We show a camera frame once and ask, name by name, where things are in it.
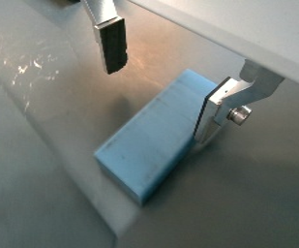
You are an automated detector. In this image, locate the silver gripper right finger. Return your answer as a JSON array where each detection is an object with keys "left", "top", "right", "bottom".
[{"left": 193, "top": 59, "right": 285, "bottom": 143}]

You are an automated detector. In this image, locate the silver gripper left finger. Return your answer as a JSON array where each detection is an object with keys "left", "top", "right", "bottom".
[{"left": 81, "top": 0, "right": 127, "bottom": 74}]

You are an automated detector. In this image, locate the light blue rectangular block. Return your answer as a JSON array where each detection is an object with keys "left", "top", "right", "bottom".
[{"left": 95, "top": 70, "right": 217, "bottom": 203}]

